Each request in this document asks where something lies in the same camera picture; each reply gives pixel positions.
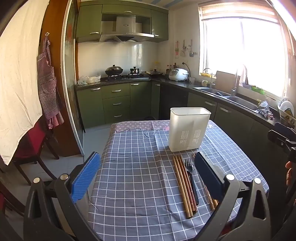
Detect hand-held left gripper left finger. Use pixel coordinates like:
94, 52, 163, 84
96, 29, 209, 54
23, 152, 103, 241

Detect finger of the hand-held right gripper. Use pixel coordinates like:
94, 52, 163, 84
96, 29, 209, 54
274, 122, 296, 135
268, 130, 293, 149

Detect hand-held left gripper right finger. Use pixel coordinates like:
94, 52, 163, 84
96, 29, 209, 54
194, 152, 271, 241

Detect black plastic fork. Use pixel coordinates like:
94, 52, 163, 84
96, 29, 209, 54
184, 158, 200, 205

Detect white plastic utensil holder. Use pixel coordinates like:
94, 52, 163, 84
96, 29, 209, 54
168, 107, 211, 153

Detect person's right hand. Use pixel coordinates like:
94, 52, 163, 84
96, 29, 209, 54
285, 160, 296, 186

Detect dish rack with plates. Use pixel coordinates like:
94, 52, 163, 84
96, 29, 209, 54
277, 98, 296, 128

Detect crumpled dish rag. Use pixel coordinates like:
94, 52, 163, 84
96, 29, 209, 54
257, 100, 275, 120

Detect blue checkered tablecloth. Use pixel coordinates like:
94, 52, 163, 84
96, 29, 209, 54
89, 119, 270, 241

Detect wooden chair red cushion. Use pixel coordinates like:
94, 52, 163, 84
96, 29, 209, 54
11, 113, 60, 186

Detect tall steel faucet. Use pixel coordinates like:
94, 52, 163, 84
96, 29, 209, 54
231, 69, 240, 98

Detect steel double sink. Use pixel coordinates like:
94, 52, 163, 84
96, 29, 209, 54
193, 86, 260, 113

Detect brown cutting board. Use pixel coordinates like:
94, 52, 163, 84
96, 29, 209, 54
215, 71, 238, 93

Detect green base cabinets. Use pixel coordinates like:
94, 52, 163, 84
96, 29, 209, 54
76, 81, 280, 167

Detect kitchen window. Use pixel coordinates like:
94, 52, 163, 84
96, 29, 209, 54
198, 0, 296, 99

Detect small curved faucet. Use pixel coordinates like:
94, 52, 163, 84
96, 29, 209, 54
203, 68, 216, 89

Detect red checkered apron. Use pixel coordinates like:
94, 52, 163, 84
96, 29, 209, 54
36, 35, 65, 130

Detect black kitchen countertop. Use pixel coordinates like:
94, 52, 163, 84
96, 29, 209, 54
75, 76, 284, 127

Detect white plastic bags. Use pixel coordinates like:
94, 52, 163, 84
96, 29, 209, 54
77, 75, 102, 85

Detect white rice cooker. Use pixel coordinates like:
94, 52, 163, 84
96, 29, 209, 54
168, 68, 189, 82

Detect gas stove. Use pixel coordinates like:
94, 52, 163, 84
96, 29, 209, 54
105, 74, 144, 81

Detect glass sliding door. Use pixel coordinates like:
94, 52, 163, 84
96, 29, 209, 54
60, 0, 85, 156

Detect black wok with lid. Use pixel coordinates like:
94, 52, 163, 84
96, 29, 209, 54
105, 65, 124, 77

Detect condiment bottles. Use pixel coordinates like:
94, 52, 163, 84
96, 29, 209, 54
165, 62, 179, 73

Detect black frying pan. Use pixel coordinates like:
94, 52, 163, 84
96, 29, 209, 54
142, 69, 164, 77

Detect white hanging cloth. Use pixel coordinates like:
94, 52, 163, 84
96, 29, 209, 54
0, 0, 50, 165

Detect window roller blind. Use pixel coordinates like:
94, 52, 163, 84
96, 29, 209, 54
198, 0, 285, 24

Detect steel range hood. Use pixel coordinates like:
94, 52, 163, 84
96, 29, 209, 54
99, 16, 155, 43

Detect black power cable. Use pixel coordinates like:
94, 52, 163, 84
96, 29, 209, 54
182, 61, 191, 78

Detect wall hooks with utensils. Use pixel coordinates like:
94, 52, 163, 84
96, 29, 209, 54
173, 39, 199, 58

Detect green wall cabinets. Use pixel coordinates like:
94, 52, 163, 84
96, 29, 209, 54
75, 3, 169, 44

